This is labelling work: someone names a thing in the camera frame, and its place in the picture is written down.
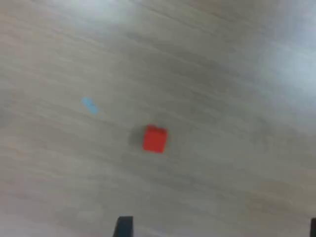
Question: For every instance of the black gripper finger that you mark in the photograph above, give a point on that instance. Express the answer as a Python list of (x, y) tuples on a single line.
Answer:
[(123, 228), (313, 229)]

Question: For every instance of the red cube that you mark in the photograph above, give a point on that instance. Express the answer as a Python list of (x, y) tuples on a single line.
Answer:
[(155, 140)]

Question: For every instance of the blue tape piece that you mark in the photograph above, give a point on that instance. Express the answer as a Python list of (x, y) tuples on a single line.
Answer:
[(90, 105)]

